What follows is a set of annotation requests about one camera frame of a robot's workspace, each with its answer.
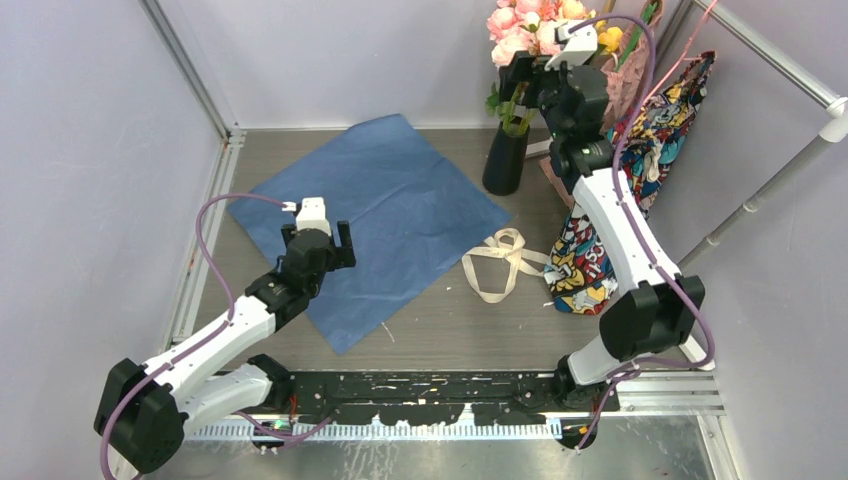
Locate green clothes hanger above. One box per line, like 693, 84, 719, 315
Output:
615, 0, 663, 72

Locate pink garment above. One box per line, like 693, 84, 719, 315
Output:
539, 0, 664, 207

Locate purple cable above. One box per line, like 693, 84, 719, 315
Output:
99, 193, 333, 480
569, 13, 717, 453

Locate white metal clothes rack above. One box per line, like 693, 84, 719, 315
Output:
525, 0, 848, 372

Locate cream ribbon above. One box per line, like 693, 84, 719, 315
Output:
461, 228, 548, 304

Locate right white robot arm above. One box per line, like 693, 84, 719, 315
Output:
499, 51, 705, 411

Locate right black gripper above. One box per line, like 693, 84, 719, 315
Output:
499, 51, 580, 141

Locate white slotted cable duct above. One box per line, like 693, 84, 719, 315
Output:
187, 419, 562, 442

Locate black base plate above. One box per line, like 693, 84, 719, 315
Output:
247, 370, 619, 427

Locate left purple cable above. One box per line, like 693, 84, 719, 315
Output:
99, 193, 333, 480

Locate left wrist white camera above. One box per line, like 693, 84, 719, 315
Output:
281, 197, 332, 236

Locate black vase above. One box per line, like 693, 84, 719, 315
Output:
482, 117, 529, 196

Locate yellow flowers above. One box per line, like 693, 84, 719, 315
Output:
594, 20, 624, 57

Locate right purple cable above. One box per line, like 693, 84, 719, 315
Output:
569, 13, 717, 453

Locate pink clothes hanger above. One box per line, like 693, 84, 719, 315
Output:
634, 0, 719, 108

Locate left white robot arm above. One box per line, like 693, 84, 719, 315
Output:
94, 221, 356, 479

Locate colourful cartoon print garment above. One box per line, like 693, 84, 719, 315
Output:
544, 51, 716, 315

